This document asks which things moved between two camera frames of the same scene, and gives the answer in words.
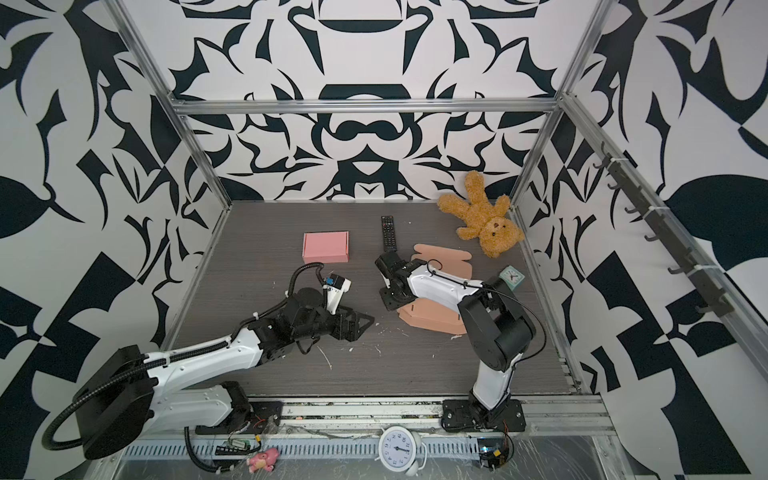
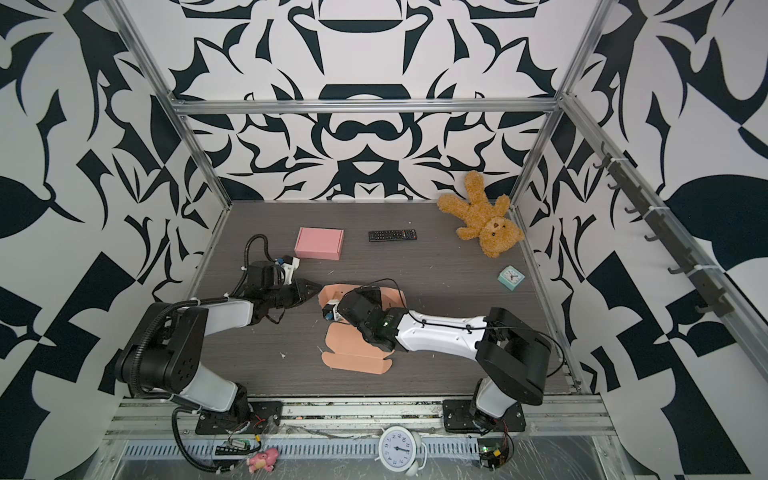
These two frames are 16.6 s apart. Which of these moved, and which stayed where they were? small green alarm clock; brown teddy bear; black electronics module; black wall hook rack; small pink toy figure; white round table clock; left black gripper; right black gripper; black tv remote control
Moved: black tv remote control; right black gripper; left black gripper
Stayed: white round table clock; black wall hook rack; small green alarm clock; brown teddy bear; black electronics module; small pink toy figure
